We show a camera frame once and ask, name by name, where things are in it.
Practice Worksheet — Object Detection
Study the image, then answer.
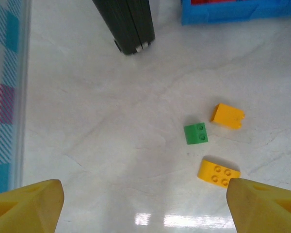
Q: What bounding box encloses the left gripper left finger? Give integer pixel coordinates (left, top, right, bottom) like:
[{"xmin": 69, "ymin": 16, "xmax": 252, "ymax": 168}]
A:
[{"xmin": 0, "ymin": 179, "xmax": 65, "ymax": 233}]

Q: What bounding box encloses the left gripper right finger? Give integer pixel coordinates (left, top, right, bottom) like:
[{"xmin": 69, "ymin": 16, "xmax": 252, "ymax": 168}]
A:
[{"xmin": 226, "ymin": 178, "xmax": 291, "ymax": 233}]

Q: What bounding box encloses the yellow lego brick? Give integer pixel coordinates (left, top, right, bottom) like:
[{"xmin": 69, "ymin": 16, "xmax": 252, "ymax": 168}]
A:
[
  {"xmin": 210, "ymin": 102, "xmax": 246, "ymax": 131},
  {"xmin": 197, "ymin": 157, "xmax": 242, "ymax": 189}
]

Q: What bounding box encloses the small green lego brick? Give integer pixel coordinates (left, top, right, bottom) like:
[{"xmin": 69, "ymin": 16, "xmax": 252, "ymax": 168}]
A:
[{"xmin": 183, "ymin": 122, "xmax": 209, "ymax": 146}]

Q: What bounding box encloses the blue three-compartment bin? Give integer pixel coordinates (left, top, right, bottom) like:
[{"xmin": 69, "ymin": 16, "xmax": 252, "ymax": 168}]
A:
[{"xmin": 180, "ymin": 0, "xmax": 291, "ymax": 26}]

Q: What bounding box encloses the black tool holder bar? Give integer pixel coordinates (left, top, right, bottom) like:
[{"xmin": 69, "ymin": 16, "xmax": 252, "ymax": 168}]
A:
[{"xmin": 92, "ymin": 0, "xmax": 156, "ymax": 56}]

